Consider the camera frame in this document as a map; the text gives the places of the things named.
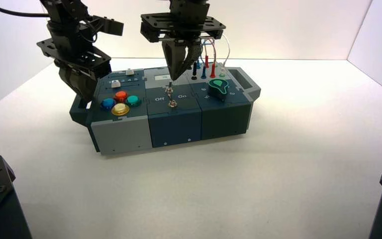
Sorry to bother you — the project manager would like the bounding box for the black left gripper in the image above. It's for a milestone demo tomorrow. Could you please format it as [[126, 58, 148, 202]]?
[[36, 23, 112, 102]]

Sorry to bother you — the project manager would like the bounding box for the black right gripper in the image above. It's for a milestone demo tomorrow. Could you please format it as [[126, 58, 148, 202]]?
[[140, 11, 227, 82]]

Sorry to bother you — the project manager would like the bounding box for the dark teal and grey control box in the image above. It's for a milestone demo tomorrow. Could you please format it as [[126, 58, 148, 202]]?
[[69, 67, 262, 156]]

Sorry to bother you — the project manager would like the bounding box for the blue round push button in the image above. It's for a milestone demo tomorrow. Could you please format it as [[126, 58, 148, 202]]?
[[100, 98, 116, 111]]

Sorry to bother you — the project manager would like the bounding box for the yellow round push button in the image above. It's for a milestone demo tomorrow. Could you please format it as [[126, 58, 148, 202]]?
[[111, 103, 130, 117]]

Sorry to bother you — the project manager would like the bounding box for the green rotary pointer knob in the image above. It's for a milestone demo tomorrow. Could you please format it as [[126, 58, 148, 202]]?
[[208, 79, 229, 102]]

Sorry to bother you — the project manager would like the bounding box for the green round push button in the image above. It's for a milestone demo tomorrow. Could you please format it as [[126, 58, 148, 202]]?
[[125, 95, 142, 108]]

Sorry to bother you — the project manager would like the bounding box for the blue jumper wire with plugs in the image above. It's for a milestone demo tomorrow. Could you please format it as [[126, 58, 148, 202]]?
[[196, 41, 211, 80]]

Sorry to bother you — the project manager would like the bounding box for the red jumper wire with plugs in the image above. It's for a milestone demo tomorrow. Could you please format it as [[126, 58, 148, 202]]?
[[204, 39, 219, 79]]

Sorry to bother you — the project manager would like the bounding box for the white jumper wire with plugs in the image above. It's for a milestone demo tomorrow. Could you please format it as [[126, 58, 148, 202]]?
[[215, 34, 231, 78]]

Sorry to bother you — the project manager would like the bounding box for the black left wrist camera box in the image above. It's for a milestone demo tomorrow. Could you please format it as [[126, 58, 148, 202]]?
[[94, 15, 124, 36]]

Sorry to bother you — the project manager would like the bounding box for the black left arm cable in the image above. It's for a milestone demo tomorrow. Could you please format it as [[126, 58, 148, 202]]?
[[0, 0, 51, 18]]

